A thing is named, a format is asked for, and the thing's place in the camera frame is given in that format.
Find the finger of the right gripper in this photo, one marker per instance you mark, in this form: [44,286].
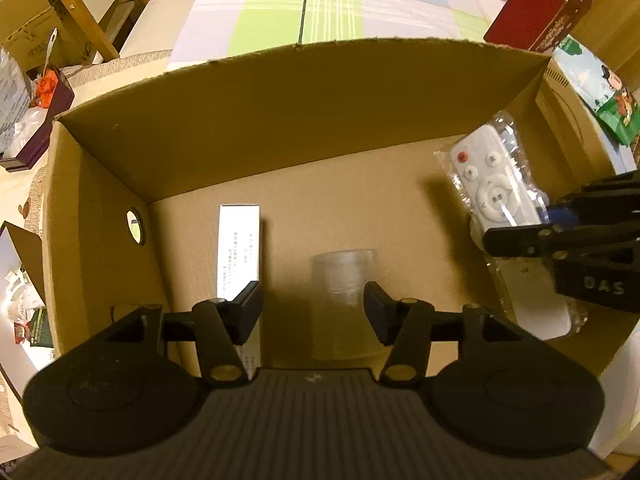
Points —
[566,211]
[545,242]

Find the clear plastic cup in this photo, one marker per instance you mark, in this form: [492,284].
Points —
[340,330]

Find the long white bagged remote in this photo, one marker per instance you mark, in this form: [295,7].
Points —
[490,172]

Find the small brown cardboard carton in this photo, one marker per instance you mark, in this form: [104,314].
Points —
[26,27]

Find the plaid tablecloth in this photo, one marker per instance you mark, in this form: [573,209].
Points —
[217,29]

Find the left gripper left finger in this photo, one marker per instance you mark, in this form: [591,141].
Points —
[220,327]

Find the brown cardboard box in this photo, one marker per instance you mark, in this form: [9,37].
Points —
[396,199]

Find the red paper gift bag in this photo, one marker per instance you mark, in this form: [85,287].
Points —
[536,25]

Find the crumpled silver plastic bag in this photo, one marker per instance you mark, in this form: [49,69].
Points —
[15,97]

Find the dark red open tray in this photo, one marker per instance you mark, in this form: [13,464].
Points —
[32,133]

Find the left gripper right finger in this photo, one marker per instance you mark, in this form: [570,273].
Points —
[403,325]

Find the open white lined box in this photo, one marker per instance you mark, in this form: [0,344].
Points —
[26,339]

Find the white crocodile medicine box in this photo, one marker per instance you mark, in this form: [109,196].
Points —
[238,248]

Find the green white snack bag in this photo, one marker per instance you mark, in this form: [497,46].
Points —
[601,89]

